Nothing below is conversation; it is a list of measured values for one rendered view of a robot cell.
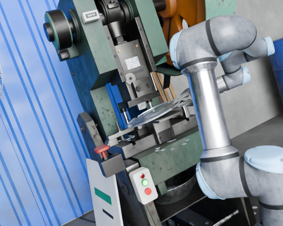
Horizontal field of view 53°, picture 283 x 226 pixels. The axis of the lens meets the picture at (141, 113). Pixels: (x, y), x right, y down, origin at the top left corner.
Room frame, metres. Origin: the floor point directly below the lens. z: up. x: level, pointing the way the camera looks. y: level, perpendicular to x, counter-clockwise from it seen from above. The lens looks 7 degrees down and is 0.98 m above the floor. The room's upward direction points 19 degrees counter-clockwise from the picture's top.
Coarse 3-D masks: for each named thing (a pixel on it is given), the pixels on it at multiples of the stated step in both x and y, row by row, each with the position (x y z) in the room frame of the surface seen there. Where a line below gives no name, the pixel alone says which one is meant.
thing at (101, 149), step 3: (105, 144) 1.21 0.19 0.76; (99, 147) 1.19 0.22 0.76; (102, 147) 1.17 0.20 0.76; (105, 147) 1.16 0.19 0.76; (108, 147) 1.16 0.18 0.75; (96, 150) 1.16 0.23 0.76; (99, 150) 1.15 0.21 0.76; (102, 150) 1.15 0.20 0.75; (105, 150) 1.16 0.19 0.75; (102, 153) 1.18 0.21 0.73; (105, 153) 1.19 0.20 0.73; (102, 156) 1.18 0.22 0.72; (105, 156) 1.18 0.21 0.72
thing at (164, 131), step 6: (168, 114) 1.29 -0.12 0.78; (174, 114) 1.25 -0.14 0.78; (156, 120) 1.25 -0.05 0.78; (162, 120) 1.23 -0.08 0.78; (168, 120) 1.37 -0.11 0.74; (150, 126) 1.36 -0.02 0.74; (156, 126) 1.34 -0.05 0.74; (162, 126) 1.35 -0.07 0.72; (168, 126) 1.37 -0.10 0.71; (150, 132) 1.39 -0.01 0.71; (156, 132) 1.34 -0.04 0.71; (162, 132) 1.35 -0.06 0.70; (168, 132) 1.36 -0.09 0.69; (156, 138) 1.35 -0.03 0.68; (162, 138) 1.34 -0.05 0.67; (168, 138) 1.36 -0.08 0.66
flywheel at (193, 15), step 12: (168, 0) 1.58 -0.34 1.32; (180, 0) 1.55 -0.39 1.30; (192, 0) 1.46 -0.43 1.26; (156, 12) 1.80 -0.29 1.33; (168, 12) 1.62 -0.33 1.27; (180, 12) 1.58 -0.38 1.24; (192, 12) 1.49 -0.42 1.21; (204, 12) 1.35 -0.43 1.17; (168, 24) 1.72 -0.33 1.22; (180, 24) 1.64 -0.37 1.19; (192, 24) 1.51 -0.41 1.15; (168, 48) 1.80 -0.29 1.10; (168, 60) 1.77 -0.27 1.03
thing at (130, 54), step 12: (120, 48) 1.43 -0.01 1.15; (132, 48) 1.45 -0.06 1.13; (120, 60) 1.42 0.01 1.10; (132, 60) 1.44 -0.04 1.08; (144, 60) 1.47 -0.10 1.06; (132, 72) 1.44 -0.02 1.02; (144, 72) 1.46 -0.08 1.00; (120, 84) 1.48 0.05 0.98; (132, 84) 1.40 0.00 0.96; (144, 84) 1.42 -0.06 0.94; (132, 96) 1.42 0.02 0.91
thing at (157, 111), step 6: (168, 102) 1.49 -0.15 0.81; (156, 108) 1.50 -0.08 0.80; (162, 108) 1.39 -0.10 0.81; (168, 108) 1.34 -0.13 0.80; (144, 114) 1.50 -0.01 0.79; (150, 114) 1.38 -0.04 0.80; (156, 114) 1.34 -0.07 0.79; (162, 114) 1.26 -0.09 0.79; (132, 120) 1.49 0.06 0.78; (138, 120) 1.42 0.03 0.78; (144, 120) 1.35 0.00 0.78; (150, 120) 1.26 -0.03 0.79; (132, 126) 1.34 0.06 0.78
